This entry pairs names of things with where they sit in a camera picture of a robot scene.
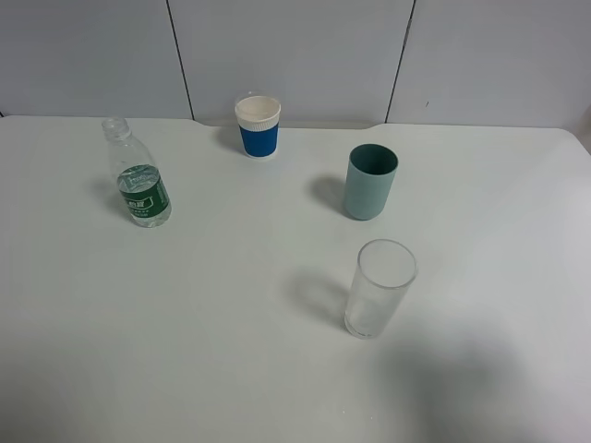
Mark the clear green-label water bottle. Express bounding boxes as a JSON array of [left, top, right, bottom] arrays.
[[102, 117, 172, 228]]

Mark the teal green cup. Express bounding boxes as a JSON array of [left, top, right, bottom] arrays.
[[344, 144, 399, 221]]

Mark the white cup with blue sleeve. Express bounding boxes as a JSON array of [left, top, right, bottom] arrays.
[[235, 94, 282, 159]]

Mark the clear glass tumbler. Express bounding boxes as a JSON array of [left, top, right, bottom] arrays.
[[344, 239, 418, 340]]

